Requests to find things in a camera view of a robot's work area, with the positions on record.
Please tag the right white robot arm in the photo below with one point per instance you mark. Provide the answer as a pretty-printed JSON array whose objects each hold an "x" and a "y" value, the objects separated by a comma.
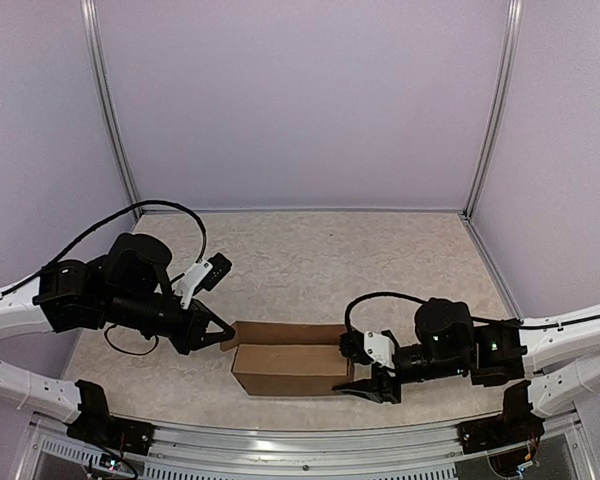
[{"x": 552, "y": 359}]

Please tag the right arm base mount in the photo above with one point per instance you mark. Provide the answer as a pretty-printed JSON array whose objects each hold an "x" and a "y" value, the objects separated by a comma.
[{"x": 515, "y": 423}]

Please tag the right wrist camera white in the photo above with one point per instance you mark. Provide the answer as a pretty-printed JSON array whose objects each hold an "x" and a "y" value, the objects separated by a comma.
[{"x": 369, "y": 348}]

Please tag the front aluminium frame rail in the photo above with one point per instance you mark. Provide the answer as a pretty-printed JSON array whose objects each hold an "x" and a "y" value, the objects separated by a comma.
[{"x": 429, "y": 451}]

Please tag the brown cardboard box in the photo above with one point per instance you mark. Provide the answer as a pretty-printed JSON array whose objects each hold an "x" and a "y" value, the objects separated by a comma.
[{"x": 288, "y": 360}]

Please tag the aluminium frame post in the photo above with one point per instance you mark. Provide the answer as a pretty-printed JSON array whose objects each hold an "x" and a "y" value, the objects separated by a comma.
[
  {"x": 497, "y": 108},
  {"x": 88, "y": 9}
]

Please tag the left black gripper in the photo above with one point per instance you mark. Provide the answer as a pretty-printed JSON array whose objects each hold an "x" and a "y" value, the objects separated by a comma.
[{"x": 191, "y": 337}]

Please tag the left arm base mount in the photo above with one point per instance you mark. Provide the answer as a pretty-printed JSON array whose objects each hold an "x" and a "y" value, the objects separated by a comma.
[{"x": 114, "y": 433}]

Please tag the right aluminium frame post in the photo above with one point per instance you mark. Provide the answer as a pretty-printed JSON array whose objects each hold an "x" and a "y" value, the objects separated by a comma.
[{"x": 497, "y": 108}]

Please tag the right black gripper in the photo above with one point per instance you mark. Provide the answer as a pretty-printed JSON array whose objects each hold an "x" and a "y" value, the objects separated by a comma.
[{"x": 373, "y": 389}]

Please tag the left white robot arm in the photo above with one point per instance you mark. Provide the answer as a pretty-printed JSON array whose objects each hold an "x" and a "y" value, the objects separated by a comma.
[{"x": 65, "y": 296}]

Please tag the left aluminium frame post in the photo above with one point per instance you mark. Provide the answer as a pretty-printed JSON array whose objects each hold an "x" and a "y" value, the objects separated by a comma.
[{"x": 88, "y": 9}]

